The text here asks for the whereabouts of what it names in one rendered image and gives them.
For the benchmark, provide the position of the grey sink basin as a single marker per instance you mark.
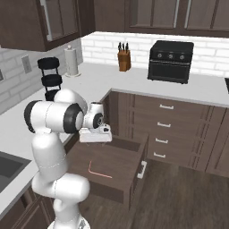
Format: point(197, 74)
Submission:
point(10, 168)

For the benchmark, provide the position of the brown wooden knife block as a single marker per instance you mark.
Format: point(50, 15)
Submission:
point(124, 61)

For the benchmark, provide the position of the grey wall outlet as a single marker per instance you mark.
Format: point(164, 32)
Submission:
point(26, 64)
point(1, 75)

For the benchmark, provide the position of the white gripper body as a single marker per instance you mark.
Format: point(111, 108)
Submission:
point(94, 135)

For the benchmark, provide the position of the brown cupboard door under sink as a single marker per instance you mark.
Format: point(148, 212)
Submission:
point(32, 216)

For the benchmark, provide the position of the brown drawer front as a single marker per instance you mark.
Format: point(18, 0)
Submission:
point(182, 126)
point(179, 143)
point(177, 156)
point(184, 108)

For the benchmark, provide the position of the black toaster oven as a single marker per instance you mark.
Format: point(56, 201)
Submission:
point(170, 62)

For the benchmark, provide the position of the brown wall cupboard glass door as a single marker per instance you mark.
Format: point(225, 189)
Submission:
point(59, 19)

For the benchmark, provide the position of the open brown wooden drawer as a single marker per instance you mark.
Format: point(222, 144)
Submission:
point(119, 167)

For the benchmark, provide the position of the brown base cupboard door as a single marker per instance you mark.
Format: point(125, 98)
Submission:
point(219, 146)

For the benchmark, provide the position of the white paper towel roll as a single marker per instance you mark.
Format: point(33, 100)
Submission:
point(72, 61)

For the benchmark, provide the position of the brown wall cupboard run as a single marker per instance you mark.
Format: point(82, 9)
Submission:
point(167, 15)

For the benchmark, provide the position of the black hob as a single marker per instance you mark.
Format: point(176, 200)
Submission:
point(227, 85)

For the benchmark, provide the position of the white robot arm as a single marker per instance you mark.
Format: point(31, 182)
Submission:
point(47, 155)

